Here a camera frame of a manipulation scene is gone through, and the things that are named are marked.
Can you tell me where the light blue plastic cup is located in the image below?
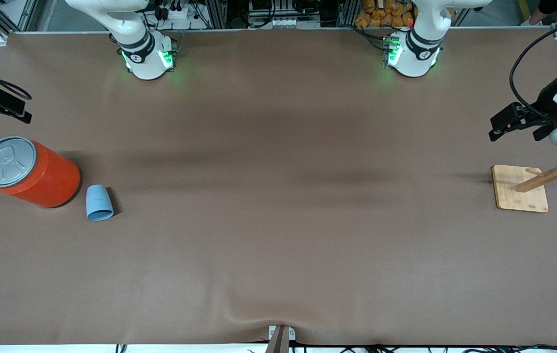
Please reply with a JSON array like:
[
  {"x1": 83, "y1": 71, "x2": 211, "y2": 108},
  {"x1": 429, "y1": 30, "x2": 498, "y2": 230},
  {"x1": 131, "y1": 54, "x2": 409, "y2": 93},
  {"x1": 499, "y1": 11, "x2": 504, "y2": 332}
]
[{"x1": 86, "y1": 184, "x2": 115, "y2": 222}]

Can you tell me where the wooden cup rack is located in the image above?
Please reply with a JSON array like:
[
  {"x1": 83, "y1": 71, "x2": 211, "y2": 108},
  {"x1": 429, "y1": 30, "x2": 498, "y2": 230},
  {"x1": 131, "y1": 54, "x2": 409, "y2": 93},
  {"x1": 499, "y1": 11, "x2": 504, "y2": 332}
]
[{"x1": 492, "y1": 146, "x2": 557, "y2": 213}]

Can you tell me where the large orange can, silver lid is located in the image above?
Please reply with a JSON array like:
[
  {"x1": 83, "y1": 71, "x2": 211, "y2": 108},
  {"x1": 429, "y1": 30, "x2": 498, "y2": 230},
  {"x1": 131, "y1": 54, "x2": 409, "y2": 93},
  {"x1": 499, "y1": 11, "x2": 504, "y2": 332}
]
[{"x1": 0, "y1": 136, "x2": 81, "y2": 208}]

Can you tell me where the orange snack bags pile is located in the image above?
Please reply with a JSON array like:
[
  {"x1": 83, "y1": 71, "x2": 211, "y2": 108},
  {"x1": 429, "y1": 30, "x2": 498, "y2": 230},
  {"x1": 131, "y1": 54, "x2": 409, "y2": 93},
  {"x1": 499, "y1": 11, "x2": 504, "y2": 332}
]
[{"x1": 355, "y1": 0, "x2": 457, "y2": 28}]

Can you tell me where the white power strip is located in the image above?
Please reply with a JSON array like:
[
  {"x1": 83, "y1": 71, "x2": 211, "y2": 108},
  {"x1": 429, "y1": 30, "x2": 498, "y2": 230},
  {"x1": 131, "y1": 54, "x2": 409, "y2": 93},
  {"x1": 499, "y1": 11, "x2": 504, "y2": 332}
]
[{"x1": 153, "y1": 6, "x2": 192, "y2": 21}]

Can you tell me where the white connector block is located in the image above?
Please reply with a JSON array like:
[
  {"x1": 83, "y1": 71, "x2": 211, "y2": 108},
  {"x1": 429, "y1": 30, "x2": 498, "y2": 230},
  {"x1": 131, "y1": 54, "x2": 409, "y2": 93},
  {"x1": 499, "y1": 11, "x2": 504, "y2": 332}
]
[{"x1": 268, "y1": 18, "x2": 321, "y2": 29}]

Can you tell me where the brown table mat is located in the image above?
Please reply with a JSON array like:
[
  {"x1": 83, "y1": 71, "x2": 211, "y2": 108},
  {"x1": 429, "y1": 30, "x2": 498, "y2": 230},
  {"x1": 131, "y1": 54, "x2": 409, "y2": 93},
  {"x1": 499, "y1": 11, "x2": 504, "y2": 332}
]
[{"x1": 0, "y1": 29, "x2": 557, "y2": 346}]

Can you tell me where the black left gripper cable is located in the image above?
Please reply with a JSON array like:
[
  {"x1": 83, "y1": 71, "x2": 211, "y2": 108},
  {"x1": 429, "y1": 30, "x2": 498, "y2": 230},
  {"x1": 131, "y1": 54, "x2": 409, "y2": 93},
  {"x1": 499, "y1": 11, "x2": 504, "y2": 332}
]
[{"x1": 509, "y1": 15, "x2": 557, "y2": 121}]

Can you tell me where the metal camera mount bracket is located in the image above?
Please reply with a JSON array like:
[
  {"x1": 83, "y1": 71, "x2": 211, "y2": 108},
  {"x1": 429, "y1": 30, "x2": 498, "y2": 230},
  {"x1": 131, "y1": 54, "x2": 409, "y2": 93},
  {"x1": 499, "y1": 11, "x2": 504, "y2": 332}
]
[{"x1": 265, "y1": 325, "x2": 296, "y2": 353}]

